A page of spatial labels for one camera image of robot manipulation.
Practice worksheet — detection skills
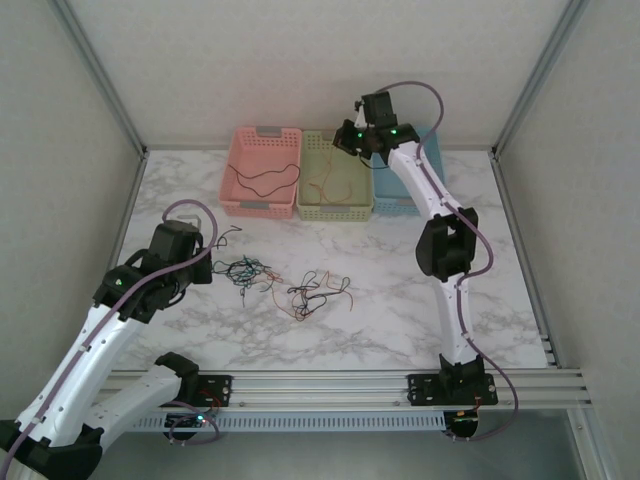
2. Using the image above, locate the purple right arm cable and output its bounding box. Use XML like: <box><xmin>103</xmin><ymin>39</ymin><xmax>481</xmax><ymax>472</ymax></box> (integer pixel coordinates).
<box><xmin>384</xmin><ymin>80</ymin><xmax>520</xmax><ymax>444</ymax></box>

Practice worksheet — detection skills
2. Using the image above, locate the blue plastic basket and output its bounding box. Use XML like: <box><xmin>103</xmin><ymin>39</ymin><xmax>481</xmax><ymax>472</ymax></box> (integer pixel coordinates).
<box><xmin>369</xmin><ymin>124</ymin><xmax>448</xmax><ymax>216</ymax></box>

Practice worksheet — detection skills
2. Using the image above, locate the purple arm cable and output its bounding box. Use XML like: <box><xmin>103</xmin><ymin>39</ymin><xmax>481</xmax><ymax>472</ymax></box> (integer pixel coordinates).
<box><xmin>0</xmin><ymin>199</ymin><xmax>222</xmax><ymax>469</ymax></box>
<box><xmin>384</xmin><ymin>80</ymin><xmax>520</xmax><ymax>444</ymax></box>

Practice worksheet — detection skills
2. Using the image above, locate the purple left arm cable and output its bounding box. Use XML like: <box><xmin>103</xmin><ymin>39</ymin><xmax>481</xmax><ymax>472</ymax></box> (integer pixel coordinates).
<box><xmin>0</xmin><ymin>199</ymin><xmax>222</xmax><ymax>469</ymax></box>

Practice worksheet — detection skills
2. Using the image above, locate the green plastic basket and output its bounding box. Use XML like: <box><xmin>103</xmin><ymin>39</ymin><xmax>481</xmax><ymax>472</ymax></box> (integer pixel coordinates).
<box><xmin>295</xmin><ymin>128</ymin><xmax>375</xmax><ymax>224</ymax></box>

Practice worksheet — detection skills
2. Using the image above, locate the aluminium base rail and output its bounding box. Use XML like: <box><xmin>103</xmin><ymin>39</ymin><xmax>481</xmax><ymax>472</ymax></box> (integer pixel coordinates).
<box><xmin>97</xmin><ymin>368</ymin><xmax>594</xmax><ymax>414</ymax></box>

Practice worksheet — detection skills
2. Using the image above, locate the aluminium side rail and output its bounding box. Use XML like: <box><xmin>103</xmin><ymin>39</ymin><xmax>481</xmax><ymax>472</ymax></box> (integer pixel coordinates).
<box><xmin>491</xmin><ymin>149</ymin><xmax>559</xmax><ymax>371</ymax></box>
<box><xmin>79</xmin><ymin>149</ymin><xmax>150</xmax><ymax>371</ymax></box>

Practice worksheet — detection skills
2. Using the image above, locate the aluminium frame post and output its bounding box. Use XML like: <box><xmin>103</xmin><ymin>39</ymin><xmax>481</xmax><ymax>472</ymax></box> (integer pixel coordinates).
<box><xmin>492</xmin><ymin>0</ymin><xmax>594</xmax><ymax>156</ymax></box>
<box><xmin>47</xmin><ymin>0</ymin><xmax>149</xmax><ymax>156</ymax></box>

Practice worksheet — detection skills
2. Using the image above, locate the orange thin wire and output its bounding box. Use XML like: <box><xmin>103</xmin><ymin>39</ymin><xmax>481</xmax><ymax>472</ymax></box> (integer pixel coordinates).
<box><xmin>305</xmin><ymin>147</ymin><xmax>337</xmax><ymax>199</ymax></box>
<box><xmin>264</xmin><ymin>269</ymin><xmax>306</xmax><ymax>321</ymax></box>
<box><xmin>309</xmin><ymin>271</ymin><xmax>355</xmax><ymax>312</ymax></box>
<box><xmin>308</xmin><ymin>180</ymin><xmax>355</xmax><ymax>205</ymax></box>

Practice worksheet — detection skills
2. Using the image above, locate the pink plastic basket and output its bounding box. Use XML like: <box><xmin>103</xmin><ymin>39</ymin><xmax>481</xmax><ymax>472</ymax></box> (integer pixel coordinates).
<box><xmin>218</xmin><ymin>125</ymin><xmax>304</xmax><ymax>220</ymax></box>

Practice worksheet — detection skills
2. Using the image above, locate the slotted grey cable duct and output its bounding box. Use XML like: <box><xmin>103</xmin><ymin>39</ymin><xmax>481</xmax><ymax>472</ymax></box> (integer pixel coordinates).
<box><xmin>132</xmin><ymin>412</ymin><xmax>449</xmax><ymax>432</ymax></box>

